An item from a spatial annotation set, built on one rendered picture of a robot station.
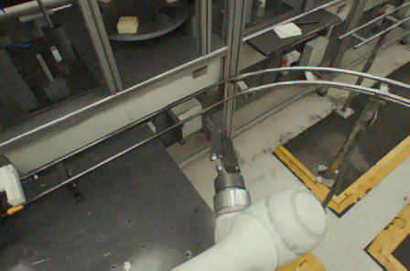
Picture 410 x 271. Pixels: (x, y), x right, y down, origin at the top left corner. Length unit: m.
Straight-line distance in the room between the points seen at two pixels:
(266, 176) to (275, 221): 1.48
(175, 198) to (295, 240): 0.68
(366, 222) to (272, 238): 1.56
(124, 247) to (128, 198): 0.18
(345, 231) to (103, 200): 1.38
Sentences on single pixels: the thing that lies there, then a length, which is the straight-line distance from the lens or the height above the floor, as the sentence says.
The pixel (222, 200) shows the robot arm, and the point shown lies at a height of 1.06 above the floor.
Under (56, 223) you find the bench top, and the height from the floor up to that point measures 0.68.
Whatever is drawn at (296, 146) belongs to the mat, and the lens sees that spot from 2.12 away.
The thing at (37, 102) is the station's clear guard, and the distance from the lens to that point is 1.08.
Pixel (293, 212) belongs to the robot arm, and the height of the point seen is 1.24.
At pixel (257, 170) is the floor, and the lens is 1.95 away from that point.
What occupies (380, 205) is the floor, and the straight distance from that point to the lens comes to 2.11.
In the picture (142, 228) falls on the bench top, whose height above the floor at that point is 0.68.
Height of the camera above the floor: 1.65
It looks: 50 degrees down
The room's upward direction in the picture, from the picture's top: straight up
